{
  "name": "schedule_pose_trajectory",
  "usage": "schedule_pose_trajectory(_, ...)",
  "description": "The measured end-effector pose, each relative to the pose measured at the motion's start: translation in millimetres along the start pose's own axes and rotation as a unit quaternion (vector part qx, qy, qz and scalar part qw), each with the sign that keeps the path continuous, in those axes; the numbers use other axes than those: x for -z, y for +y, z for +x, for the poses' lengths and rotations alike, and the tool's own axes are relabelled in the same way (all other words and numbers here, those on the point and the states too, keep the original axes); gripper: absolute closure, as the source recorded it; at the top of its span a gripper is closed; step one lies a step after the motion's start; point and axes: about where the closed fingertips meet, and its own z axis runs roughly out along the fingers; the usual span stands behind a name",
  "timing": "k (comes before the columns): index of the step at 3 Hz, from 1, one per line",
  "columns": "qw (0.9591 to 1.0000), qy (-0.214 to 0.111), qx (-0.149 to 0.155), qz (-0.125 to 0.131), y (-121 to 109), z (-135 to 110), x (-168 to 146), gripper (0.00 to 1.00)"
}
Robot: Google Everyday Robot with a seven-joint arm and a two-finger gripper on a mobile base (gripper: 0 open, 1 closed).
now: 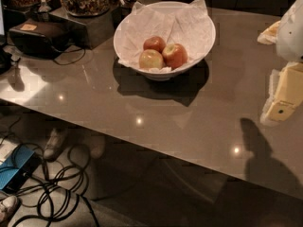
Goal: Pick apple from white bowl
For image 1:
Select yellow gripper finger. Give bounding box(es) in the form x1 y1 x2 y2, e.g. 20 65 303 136
257 21 280 44
260 62 303 126

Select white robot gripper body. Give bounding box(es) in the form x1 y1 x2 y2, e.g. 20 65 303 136
276 0 303 62

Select red apple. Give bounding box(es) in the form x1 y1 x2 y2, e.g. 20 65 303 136
143 36 166 53
162 44 187 70

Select white ceramic bowl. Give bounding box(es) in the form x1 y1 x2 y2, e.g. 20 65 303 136
113 0 217 81

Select red apple top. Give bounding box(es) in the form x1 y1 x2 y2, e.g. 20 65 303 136
143 36 166 53

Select yellow-red apple front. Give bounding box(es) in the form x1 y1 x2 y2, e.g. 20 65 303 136
139 49 164 69

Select dark grey stand box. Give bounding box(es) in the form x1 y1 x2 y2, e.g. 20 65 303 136
49 8 115 49

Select metal scoop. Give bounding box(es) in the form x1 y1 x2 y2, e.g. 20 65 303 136
38 0 51 13

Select black device with label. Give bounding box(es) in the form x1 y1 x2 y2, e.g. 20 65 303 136
9 19 70 59

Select white shoe under table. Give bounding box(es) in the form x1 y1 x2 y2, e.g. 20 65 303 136
43 129 67 162

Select blue box on floor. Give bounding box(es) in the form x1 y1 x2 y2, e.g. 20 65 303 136
0 146 35 193

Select white shoe bottom left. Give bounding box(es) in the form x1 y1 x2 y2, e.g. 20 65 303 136
0 196 19 222

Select black cable tangle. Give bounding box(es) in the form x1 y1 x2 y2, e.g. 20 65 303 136
0 116 101 227

